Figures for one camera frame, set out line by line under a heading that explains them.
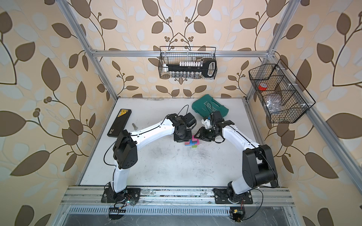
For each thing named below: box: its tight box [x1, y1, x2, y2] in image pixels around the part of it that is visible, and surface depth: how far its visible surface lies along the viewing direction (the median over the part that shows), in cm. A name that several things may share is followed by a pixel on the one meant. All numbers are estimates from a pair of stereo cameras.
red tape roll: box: [258, 82, 268, 91], surface depth 83 cm
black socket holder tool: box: [165, 58, 218, 79], surface depth 86 cm
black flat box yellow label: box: [106, 108, 132, 138], surface depth 107 cm
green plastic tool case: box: [191, 94, 230, 118], surface depth 112 cm
